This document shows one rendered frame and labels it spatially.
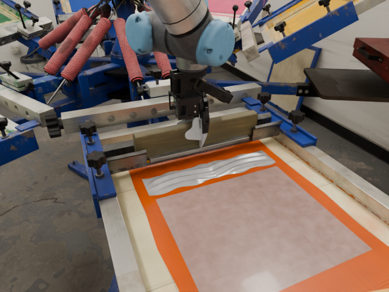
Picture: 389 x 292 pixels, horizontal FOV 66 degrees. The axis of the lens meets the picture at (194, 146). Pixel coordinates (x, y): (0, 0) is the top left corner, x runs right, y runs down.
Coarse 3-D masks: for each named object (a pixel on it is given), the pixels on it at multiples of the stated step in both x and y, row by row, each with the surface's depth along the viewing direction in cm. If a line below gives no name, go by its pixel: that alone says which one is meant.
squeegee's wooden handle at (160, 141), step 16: (240, 112) 85; (256, 112) 85; (160, 128) 77; (176, 128) 77; (224, 128) 82; (240, 128) 85; (144, 144) 74; (160, 144) 76; (176, 144) 78; (192, 144) 81
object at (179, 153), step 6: (234, 138) 85; (240, 138) 85; (246, 138) 86; (210, 144) 82; (216, 144) 82; (222, 144) 83; (228, 144) 84; (180, 150) 80; (186, 150) 80; (192, 150) 80; (198, 150) 81; (156, 156) 77; (162, 156) 77; (168, 156) 78; (174, 156) 78
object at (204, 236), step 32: (192, 160) 83; (192, 192) 71; (224, 192) 71; (160, 224) 62; (192, 224) 62; (224, 224) 62; (192, 256) 55; (224, 256) 55; (256, 256) 55; (192, 288) 50; (224, 288) 50; (256, 288) 50; (288, 288) 50
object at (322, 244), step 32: (256, 192) 71; (288, 192) 71; (320, 192) 71; (256, 224) 62; (288, 224) 62; (320, 224) 62; (352, 224) 62; (288, 256) 55; (320, 256) 55; (352, 256) 55; (384, 256) 55; (320, 288) 50; (352, 288) 50; (384, 288) 50
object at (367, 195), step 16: (224, 112) 101; (128, 128) 91; (144, 128) 91; (288, 144) 87; (304, 160) 82; (320, 160) 76; (336, 176) 72; (352, 176) 71; (352, 192) 69; (368, 192) 66; (112, 208) 61; (368, 208) 66; (384, 208) 62; (112, 224) 58; (112, 240) 54; (128, 240) 54; (112, 256) 51; (128, 256) 51; (128, 272) 49; (128, 288) 46; (144, 288) 46
